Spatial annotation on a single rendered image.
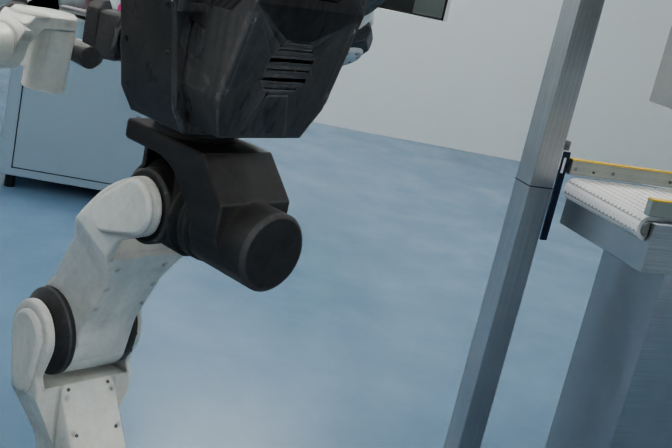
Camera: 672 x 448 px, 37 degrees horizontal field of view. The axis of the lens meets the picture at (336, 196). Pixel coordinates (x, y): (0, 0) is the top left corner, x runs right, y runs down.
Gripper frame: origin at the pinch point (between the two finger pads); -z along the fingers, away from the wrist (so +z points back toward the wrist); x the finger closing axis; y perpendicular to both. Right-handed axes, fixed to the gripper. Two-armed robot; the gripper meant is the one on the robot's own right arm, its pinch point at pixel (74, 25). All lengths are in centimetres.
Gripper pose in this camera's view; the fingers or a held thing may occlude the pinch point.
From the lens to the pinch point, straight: 190.4
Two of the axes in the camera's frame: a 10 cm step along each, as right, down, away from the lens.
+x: -2.1, 9.5, 2.5
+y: 2.0, -2.0, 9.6
